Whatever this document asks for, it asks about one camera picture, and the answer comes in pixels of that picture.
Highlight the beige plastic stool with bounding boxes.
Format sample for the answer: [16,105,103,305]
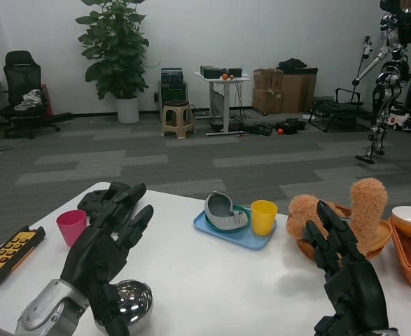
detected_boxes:
[161,99,195,140]

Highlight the large green equipment case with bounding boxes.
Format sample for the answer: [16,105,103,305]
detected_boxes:
[158,80,189,120]

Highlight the brown plush toy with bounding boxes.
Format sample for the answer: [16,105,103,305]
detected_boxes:
[286,177,389,256]

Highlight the white and orange bowl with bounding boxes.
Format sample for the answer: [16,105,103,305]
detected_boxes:
[391,206,411,239]

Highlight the black floor cases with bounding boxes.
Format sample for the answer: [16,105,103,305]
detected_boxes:
[274,118,307,135]

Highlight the yellow plastic cup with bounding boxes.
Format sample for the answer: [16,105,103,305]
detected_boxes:
[251,199,279,236]

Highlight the small open cardboard box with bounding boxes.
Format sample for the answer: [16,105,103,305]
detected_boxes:
[253,69,284,90]

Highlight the yellow button remote control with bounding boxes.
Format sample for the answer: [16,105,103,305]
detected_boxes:
[0,225,46,290]

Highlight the small green equipment case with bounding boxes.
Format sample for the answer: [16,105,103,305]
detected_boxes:
[160,67,184,84]

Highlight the white device on stand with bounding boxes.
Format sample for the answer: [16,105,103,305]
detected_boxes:
[350,34,374,104]

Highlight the teal ring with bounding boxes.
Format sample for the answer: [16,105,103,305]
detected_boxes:
[204,206,252,233]

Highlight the shiny metal bowl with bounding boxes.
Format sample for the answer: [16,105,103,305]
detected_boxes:
[92,279,154,336]

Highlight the black folding cot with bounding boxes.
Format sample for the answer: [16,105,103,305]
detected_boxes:
[308,87,376,133]

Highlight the orange wicker basket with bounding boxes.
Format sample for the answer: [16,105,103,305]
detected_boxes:
[389,218,411,295]

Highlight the white standing desk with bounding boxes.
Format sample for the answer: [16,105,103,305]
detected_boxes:
[193,71,251,137]

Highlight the orange plate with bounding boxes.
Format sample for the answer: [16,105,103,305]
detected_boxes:
[361,219,393,255]

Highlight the light blue plastic tray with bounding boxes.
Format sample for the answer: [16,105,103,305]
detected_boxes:
[193,206,278,251]

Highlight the grey green bowl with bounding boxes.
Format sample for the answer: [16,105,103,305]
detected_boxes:
[204,191,252,230]

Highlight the large green potted plant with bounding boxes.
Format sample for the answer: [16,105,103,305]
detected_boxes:
[75,0,151,101]

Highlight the tall cardboard box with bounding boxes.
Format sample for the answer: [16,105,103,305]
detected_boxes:
[281,67,319,113]

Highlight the white plant pot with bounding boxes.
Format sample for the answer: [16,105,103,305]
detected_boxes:
[115,97,140,124]

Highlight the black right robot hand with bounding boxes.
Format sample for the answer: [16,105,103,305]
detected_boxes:
[305,199,391,335]

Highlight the wide black box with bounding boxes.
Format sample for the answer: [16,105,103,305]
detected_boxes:
[200,65,228,80]

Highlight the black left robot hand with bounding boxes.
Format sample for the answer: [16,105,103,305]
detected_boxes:
[60,181,155,336]

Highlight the gray cloth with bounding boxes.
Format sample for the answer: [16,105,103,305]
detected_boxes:
[14,88,43,112]

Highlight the black bag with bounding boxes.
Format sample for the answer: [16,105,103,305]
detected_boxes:
[277,58,307,74]

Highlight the black office chair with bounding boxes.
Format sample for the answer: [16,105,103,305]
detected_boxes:
[0,50,62,140]

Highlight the black handheld controller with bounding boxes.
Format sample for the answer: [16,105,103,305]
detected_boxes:
[76,181,146,225]

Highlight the silver black humanoid robot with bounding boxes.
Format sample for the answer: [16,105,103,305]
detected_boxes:
[351,0,411,165]

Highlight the white toy car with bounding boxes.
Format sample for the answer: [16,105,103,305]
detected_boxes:
[389,106,411,132]

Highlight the taped cardboard box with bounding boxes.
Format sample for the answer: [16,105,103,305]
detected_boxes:
[251,87,285,115]

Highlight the pink plastic cup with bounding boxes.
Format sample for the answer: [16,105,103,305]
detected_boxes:
[56,209,88,247]

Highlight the dark brown wicker basket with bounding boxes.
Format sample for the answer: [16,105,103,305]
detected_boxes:
[295,202,353,260]

